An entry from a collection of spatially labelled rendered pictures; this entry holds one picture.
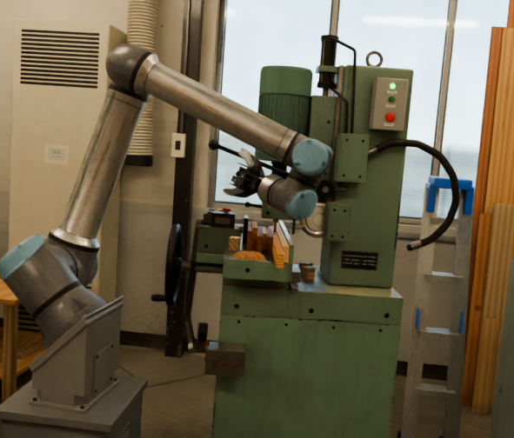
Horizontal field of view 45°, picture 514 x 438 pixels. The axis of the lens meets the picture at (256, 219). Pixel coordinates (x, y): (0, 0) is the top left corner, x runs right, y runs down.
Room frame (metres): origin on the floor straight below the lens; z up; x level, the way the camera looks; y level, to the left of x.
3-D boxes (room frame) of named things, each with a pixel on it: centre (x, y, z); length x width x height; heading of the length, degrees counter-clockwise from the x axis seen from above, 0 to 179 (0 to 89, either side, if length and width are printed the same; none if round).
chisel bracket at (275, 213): (2.13, -0.09, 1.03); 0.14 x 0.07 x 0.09; 92
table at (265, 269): (2.14, 0.04, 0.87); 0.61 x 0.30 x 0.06; 2
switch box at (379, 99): (2.00, -0.39, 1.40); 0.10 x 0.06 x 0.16; 92
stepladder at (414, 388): (2.65, -0.82, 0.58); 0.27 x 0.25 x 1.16; 174
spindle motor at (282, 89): (2.13, -0.07, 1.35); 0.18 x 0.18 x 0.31
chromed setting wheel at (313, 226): (2.01, -0.20, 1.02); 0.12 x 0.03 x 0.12; 92
